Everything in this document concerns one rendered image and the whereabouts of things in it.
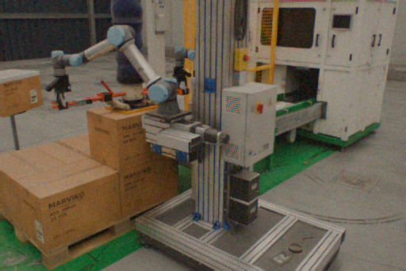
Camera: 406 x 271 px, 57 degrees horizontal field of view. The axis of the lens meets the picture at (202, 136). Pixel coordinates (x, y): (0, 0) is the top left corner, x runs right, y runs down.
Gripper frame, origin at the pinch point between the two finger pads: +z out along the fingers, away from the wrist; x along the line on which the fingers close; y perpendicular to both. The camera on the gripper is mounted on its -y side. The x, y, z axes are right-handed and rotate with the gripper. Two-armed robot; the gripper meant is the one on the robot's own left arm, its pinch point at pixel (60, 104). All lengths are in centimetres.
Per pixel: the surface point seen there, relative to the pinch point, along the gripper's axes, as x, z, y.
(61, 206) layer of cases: -19, 64, -16
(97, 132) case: 6.6, 28.4, 30.1
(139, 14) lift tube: -10, -59, 63
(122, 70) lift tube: -3, -19, 50
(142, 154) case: -20, 46, 52
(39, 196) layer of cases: -15, 53, -28
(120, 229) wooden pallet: -20, 102, 28
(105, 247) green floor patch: -25, 107, 11
